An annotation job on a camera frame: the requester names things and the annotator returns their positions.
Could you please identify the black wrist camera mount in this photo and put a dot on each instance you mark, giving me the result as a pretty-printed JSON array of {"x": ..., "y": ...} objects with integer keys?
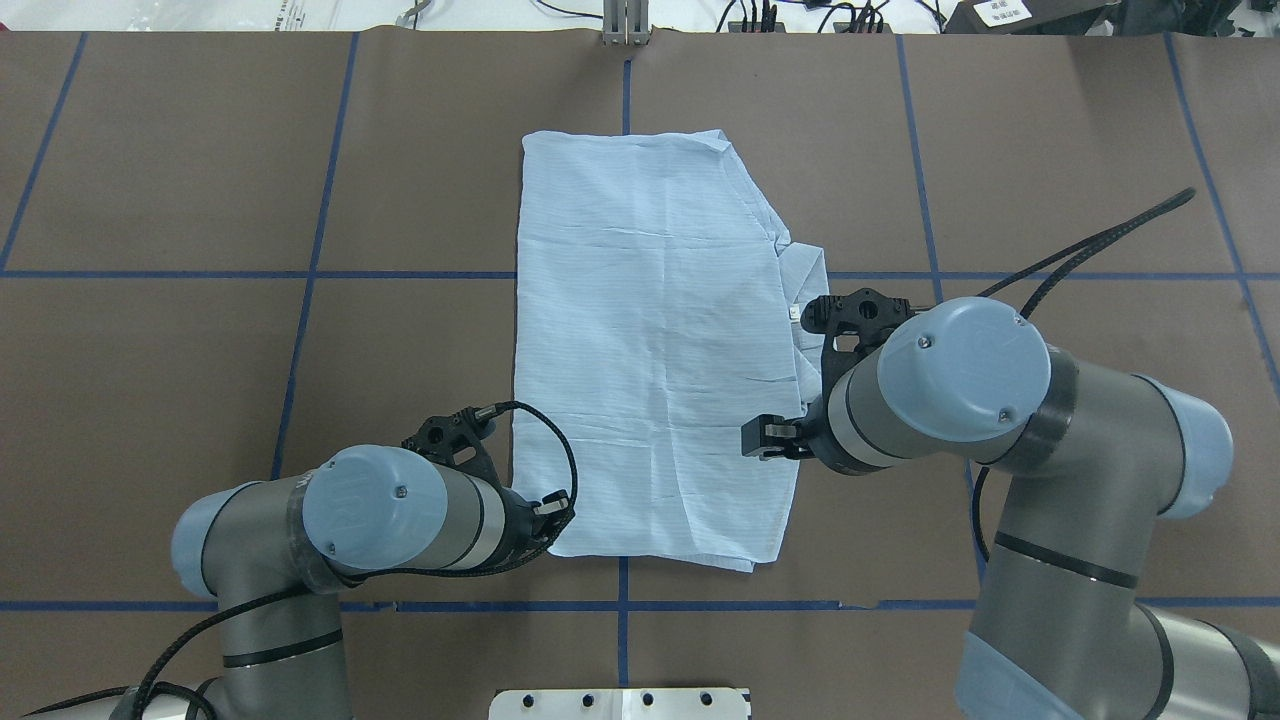
[
  {"x": 456, "y": 441},
  {"x": 852, "y": 327}
]

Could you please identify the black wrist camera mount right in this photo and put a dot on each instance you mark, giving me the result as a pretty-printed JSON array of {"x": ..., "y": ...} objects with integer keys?
[{"x": 852, "y": 327}]

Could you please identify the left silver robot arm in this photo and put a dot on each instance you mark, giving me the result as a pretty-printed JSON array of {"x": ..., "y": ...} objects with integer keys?
[{"x": 276, "y": 554}]

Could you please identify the light blue button-up shirt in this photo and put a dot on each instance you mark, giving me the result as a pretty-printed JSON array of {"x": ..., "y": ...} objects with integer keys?
[{"x": 657, "y": 301}]

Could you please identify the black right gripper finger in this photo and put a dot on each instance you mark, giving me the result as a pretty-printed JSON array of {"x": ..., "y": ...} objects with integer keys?
[{"x": 768, "y": 437}]

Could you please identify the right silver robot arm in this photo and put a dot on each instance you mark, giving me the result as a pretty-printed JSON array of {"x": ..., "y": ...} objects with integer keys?
[{"x": 1096, "y": 457}]

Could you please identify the aluminium frame post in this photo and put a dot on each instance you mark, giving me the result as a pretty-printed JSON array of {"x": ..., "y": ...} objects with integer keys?
[{"x": 626, "y": 22}]

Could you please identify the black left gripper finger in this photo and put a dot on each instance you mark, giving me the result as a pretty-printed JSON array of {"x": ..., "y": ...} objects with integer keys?
[{"x": 557, "y": 507}]

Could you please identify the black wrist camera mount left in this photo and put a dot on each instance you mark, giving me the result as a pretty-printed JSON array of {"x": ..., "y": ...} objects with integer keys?
[{"x": 456, "y": 441}]

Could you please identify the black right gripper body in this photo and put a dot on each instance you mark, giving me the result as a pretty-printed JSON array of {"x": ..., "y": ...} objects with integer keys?
[{"x": 812, "y": 443}]

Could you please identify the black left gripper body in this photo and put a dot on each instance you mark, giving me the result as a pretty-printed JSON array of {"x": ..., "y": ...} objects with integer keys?
[{"x": 521, "y": 522}]

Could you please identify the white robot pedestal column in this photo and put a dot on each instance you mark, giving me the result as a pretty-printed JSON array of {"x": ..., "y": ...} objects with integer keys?
[{"x": 623, "y": 703}]

